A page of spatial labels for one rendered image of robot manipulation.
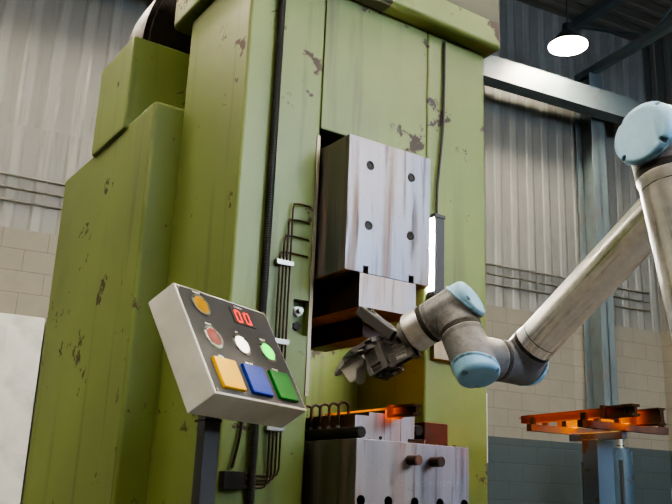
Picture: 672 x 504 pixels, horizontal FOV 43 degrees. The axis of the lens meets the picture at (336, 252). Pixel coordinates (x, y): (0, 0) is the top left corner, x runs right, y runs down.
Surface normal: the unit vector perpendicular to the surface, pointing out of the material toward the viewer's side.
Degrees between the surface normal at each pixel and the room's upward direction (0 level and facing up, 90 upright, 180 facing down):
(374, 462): 90
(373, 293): 90
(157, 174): 90
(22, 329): 90
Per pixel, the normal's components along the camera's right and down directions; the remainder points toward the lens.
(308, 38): 0.56, -0.21
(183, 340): -0.51, -0.25
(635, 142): -0.81, -0.31
